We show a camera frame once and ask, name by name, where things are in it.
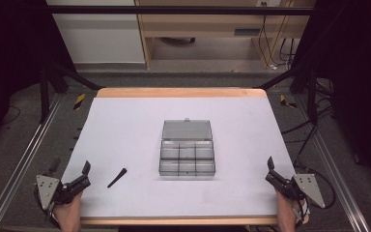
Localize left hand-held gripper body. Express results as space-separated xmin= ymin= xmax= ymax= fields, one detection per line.
xmin=34 ymin=174 xmax=92 ymax=217

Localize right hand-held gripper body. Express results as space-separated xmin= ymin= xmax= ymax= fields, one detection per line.
xmin=265 ymin=171 xmax=327 ymax=210

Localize small black tapered stick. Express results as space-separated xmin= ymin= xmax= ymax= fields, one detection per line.
xmin=106 ymin=167 xmax=128 ymax=189

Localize clear plastic compartment box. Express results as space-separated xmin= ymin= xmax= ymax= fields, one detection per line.
xmin=158 ymin=117 xmax=216 ymax=177

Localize person's right hand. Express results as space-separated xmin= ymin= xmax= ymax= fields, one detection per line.
xmin=275 ymin=189 xmax=304 ymax=232

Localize person's left hand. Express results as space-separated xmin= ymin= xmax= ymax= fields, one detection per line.
xmin=51 ymin=190 xmax=84 ymax=232

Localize white table mat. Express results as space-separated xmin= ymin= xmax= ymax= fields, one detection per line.
xmin=61 ymin=97 xmax=297 ymax=218

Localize yellow clamp right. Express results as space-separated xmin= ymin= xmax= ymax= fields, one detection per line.
xmin=279 ymin=94 xmax=298 ymax=109

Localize yellow clamp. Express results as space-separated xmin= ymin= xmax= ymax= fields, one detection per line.
xmin=73 ymin=93 xmax=87 ymax=111
xmin=279 ymin=94 xmax=298 ymax=109

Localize yellow clamp left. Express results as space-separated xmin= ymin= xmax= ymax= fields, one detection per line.
xmin=73 ymin=93 xmax=87 ymax=111

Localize wooden table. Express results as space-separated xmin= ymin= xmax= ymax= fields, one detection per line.
xmin=79 ymin=87 xmax=310 ymax=226

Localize black curtain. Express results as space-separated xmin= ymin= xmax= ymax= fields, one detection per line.
xmin=0 ymin=0 xmax=77 ymax=156
xmin=292 ymin=0 xmax=371 ymax=189

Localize white cabinet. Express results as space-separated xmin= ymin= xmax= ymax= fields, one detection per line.
xmin=45 ymin=0 xmax=147 ymax=65

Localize wooden desk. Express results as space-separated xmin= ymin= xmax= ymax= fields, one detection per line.
xmin=134 ymin=0 xmax=317 ymax=70

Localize aluminium floor rail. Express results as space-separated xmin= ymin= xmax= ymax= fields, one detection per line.
xmin=0 ymin=93 xmax=64 ymax=232
xmin=293 ymin=96 xmax=371 ymax=232

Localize black floor cables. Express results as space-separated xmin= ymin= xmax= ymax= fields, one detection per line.
xmin=280 ymin=79 xmax=336 ymax=159

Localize thin black floor cable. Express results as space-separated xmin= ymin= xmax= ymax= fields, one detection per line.
xmin=1 ymin=105 xmax=22 ymax=128

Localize hanging black and yellow cables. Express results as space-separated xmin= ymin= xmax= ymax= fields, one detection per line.
xmin=258 ymin=1 xmax=297 ymax=71

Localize black metal frame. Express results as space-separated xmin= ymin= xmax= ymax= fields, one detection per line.
xmin=39 ymin=5 xmax=321 ymax=125

